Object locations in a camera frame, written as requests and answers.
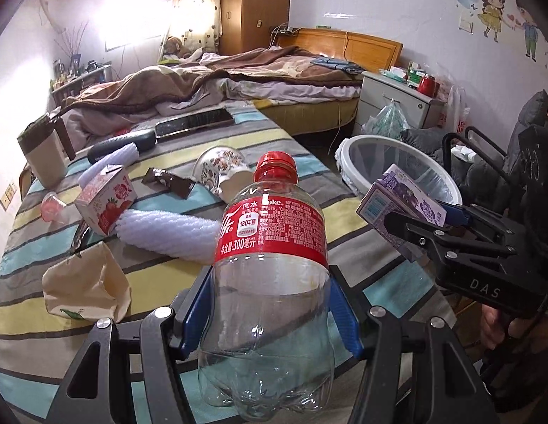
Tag small white foam sleeve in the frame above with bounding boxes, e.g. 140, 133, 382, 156
77, 142, 140, 186

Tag black smartphone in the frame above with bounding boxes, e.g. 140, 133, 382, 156
155, 108, 236, 139

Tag lilac bed sheet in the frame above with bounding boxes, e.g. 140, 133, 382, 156
203, 51, 362, 103

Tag dried branches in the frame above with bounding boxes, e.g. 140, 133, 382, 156
53, 22, 89, 60

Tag patterned curtain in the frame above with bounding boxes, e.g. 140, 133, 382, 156
159, 0, 224, 60

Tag brown blanket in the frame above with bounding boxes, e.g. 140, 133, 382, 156
64, 46, 363, 118

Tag brown snack wrapper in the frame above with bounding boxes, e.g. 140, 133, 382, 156
142, 168, 196, 199

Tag crumpled brown paper bag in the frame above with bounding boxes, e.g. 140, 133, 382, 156
41, 243, 132, 323

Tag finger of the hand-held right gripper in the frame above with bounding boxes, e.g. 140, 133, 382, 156
384, 211, 518, 271
442, 202, 529, 238

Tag striped tablecloth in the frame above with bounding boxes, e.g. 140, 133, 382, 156
0, 97, 451, 424

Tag black metal frame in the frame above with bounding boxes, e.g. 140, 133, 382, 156
442, 126, 508, 195

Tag window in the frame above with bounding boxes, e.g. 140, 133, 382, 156
104, 26, 166, 52

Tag person's right hand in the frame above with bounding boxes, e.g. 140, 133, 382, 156
481, 295, 548, 351

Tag wooden wardrobe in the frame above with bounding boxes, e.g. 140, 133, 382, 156
219, 0, 293, 56

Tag pink strawberry drink carton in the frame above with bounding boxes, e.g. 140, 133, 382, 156
75, 164, 137, 236

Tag white plastic bags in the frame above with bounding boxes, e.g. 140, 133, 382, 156
442, 84, 471, 133

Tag purple drink carton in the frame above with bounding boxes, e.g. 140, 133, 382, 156
356, 163, 448, 263

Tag grey padded chair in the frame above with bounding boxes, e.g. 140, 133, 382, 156
402, 90, 548, 213

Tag blue folded cloth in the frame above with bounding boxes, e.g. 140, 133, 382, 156
311, 55, 363, 73

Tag clear plastic bag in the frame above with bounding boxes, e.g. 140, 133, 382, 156
362, 99, 409, 140

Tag wooden headboard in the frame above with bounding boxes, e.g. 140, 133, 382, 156
278, 28, 404, 73

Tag white trash bin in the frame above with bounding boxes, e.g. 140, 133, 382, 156
335, 135, 464, 206

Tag white nightstand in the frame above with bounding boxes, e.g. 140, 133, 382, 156
351, 71, 447, 135

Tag dark blue case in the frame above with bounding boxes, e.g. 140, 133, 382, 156
86, 129, 156, 164

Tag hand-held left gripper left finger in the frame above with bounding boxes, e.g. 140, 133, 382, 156
44, 265, 213, 424

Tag large white foam sleeve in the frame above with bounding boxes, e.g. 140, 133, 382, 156
117, 210, 233, 266

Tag clear plastic bottle red label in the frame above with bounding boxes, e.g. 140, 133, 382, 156
198, 151, 341, 422

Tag patterned paper cup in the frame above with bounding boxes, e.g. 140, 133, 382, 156
193, 147, 252, 199

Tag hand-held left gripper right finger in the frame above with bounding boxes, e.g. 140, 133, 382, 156
329, 265, 495, 424

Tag cluttered white shelf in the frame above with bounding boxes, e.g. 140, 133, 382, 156
51, 64, 113, 107

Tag beige mug brown lid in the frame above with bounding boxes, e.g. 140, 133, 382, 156
17, 112, 76, 188

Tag small pink plastic cup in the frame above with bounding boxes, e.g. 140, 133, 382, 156
40, 192, 68, 222

